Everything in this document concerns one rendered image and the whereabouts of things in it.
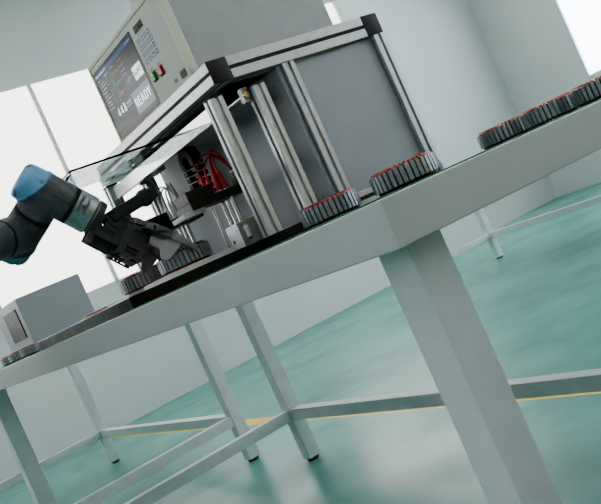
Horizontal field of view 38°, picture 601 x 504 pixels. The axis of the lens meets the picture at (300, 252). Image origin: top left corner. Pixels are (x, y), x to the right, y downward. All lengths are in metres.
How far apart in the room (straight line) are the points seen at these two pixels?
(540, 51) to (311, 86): 7.49
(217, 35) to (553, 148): 1.02
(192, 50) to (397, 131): 0.46
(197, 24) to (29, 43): 5.36
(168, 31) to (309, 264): 0.97
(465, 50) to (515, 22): 0.55
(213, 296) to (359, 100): 0.80
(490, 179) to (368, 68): 1.01
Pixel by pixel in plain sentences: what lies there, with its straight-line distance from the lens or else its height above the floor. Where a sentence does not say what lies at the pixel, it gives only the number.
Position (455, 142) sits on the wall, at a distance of 8.88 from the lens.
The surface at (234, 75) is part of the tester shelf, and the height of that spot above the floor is 1.07.
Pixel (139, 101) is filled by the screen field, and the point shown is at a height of 1.17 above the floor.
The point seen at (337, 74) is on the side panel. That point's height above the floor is 1.02.
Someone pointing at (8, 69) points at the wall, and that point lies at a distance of 7.06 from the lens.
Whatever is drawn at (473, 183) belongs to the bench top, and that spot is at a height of 0.72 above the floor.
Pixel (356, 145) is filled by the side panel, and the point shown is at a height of 0.87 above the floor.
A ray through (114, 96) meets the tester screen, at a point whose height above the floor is 1.22.
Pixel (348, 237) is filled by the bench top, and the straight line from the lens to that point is 0.88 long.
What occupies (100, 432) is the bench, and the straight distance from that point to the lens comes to 5.20.
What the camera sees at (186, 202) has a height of 0.90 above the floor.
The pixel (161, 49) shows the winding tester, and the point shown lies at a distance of 1.89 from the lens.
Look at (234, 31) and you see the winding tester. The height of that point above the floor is 1.19.
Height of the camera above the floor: 0.75
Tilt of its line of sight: 1 degrees down
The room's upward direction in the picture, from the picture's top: 24 degrees counter-clockwise
